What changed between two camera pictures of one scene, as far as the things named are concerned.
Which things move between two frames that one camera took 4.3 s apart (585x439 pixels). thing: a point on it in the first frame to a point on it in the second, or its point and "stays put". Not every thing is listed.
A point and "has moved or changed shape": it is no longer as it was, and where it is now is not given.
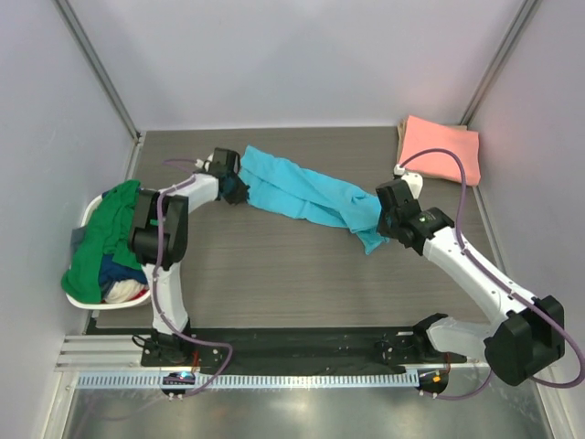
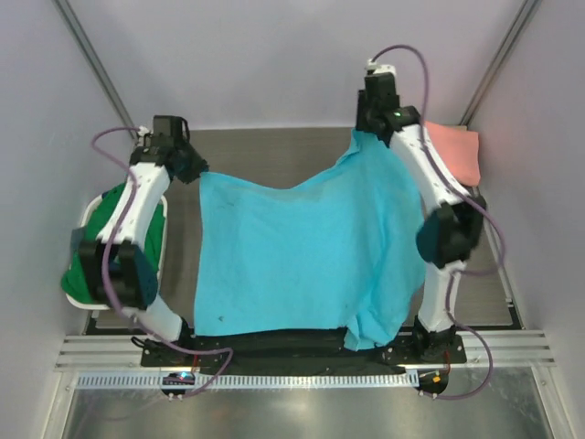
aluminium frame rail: x=103 y=353 stays put
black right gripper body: x=386 y=225 to x=365 y=112
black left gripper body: x=239 y=191 to x=191 y=163
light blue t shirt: x=278 y=185 has moved or changed shape
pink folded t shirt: x=419 y=134 stays put
